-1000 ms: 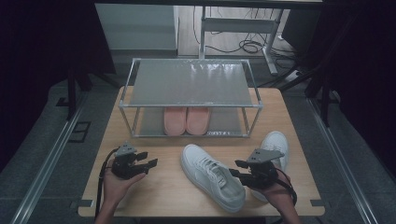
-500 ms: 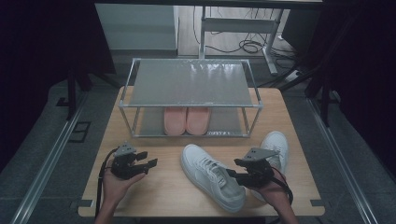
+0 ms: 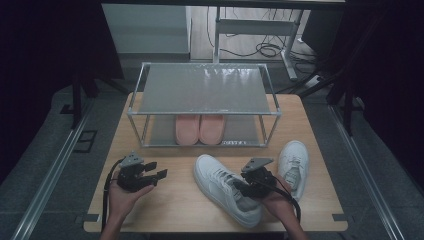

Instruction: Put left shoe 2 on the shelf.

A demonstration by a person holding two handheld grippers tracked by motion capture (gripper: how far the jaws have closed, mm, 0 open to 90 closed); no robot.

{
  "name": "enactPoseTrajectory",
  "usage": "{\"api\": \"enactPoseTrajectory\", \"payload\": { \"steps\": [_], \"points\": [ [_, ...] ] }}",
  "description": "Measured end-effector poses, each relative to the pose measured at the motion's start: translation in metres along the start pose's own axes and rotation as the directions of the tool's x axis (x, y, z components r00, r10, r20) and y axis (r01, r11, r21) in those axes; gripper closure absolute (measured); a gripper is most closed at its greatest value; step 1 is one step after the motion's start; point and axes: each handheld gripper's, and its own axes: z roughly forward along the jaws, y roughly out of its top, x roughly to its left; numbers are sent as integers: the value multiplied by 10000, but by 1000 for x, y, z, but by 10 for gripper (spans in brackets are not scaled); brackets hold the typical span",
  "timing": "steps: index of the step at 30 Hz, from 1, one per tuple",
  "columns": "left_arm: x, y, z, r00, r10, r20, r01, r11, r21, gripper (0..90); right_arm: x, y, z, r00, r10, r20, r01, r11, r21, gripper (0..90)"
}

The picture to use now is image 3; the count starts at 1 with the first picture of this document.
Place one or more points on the grey metal shoe rack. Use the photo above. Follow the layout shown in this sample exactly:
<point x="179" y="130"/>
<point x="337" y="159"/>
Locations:
<point x="200" y="86"/>

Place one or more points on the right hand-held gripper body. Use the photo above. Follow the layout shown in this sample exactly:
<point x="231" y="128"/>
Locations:
<point x="258" y="176"/>

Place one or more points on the person's left hand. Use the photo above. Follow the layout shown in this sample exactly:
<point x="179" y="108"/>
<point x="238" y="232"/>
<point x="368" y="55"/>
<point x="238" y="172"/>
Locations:
<point x="125" y="203"/>

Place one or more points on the white power strip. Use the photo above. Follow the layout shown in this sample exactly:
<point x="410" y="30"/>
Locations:
<point x="314" y="81"/>

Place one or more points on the grey cabinet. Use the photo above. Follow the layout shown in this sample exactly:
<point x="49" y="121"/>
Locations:
<point x="146" y="30"/>

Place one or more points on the person's right hand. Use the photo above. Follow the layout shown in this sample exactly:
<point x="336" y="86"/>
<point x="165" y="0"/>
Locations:
<point x="278" y="203"/>

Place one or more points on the white sneaker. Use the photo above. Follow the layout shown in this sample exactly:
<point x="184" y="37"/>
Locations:
<point x="295" y="166"/>
<point x="216" y="186"/>

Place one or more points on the pink slipper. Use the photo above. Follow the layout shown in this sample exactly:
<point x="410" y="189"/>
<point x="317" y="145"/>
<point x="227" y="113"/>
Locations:
<point x="212" y="129"/>
<point x="187" y="130"/>

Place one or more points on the dark metal stand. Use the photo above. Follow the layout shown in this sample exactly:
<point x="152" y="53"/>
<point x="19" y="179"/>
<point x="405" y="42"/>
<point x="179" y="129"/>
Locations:
<point x="348" y="113"/>
<point x="76" y="100"/>

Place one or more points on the aluminium floor rail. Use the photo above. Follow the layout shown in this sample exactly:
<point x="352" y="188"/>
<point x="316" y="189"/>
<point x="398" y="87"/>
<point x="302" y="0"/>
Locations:
<point x="366" y="173"/>
<point x="50" y="173"/>

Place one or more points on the dark curtain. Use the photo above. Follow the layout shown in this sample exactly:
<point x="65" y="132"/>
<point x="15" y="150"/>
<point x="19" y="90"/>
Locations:
<point x="33" y="66"/>
<point x="393" y="66"/>

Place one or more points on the black floor bracket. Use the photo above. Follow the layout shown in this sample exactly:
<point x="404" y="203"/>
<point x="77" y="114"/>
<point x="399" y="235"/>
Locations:
<point x="86" y="141"/>

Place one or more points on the white metal desk frame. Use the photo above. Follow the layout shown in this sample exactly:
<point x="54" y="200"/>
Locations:
<point x="256" y="27"/>

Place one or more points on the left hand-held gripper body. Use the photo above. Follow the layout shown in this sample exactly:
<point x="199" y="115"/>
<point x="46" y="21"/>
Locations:
<point x="133" y="176"/>

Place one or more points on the black box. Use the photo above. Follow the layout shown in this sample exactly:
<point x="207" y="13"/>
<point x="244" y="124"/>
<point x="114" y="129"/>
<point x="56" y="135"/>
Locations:
<point x="323" y="31"/>

